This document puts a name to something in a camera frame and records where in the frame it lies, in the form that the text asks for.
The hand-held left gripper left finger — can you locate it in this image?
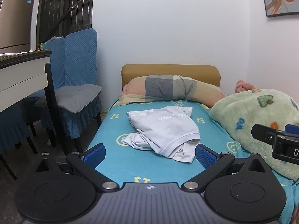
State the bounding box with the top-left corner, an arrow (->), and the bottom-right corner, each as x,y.
35,143 -> 119,193

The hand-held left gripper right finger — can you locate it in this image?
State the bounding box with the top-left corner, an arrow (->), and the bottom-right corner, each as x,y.
181,143 -> 269,194

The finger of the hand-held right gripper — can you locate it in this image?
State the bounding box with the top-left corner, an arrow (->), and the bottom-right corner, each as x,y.
285,124 -> 299,137
252,124 -> 277,148

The white t-shirt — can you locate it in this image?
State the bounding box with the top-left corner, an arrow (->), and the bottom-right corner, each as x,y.
121,106 -> 201,163

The green printed fleece blanket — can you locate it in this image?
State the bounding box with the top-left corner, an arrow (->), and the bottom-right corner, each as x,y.
209,89 -> 299,181

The bed with teal sheet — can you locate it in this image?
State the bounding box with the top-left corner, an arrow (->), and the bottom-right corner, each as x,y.
85,96 -> 299,224

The pink fluffy cloth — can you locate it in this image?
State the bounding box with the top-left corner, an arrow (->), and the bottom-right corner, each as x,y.
234,80 -> 261,95

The grey cloth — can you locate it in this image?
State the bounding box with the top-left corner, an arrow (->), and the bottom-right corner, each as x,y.
35,85 -> 103,115

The long patchwork pillow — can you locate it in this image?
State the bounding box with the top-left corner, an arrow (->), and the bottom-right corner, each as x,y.
119,75 -> 227,109

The blue covered chair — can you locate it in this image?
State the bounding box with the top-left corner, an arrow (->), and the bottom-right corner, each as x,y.
35,28 -> 103,154
0,105 -> 38,180

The tan wooden headboard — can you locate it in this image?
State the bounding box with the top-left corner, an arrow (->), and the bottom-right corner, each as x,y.
121,64 -> 221,91

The white table with dark legs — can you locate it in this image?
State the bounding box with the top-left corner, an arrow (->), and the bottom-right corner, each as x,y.
0,49 -> 58,148

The dark window grille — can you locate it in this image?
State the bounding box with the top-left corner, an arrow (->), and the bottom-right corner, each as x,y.
37,0 -> 95,45

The beige refrigerator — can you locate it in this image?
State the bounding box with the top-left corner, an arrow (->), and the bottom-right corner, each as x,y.
0,0 -> 35,54

